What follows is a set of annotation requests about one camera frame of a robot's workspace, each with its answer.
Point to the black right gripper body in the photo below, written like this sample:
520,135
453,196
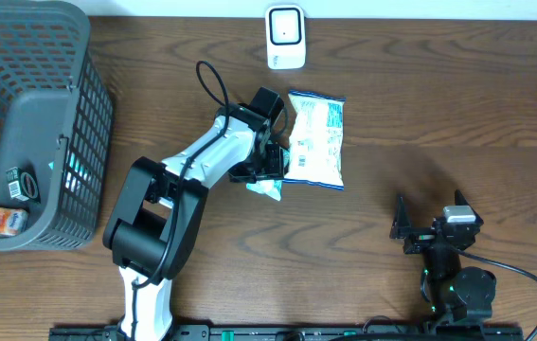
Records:
419,242

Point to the grey plastic mesh basket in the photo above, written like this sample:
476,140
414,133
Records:
56,120

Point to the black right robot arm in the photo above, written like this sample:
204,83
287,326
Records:
461,297

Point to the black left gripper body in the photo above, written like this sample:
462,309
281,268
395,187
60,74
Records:
271,161

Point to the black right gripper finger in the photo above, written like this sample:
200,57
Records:
460,199
401,226

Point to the orange tissue pack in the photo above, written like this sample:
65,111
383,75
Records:
12,221

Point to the cream blue snack bag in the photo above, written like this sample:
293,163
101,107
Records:
316,140

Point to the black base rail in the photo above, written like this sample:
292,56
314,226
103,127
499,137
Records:
371,332

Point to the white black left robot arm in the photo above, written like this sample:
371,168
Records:
156,220

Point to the teal green wipes pack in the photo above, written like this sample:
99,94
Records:
270,188

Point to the small green black box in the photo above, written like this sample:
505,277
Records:
22,185

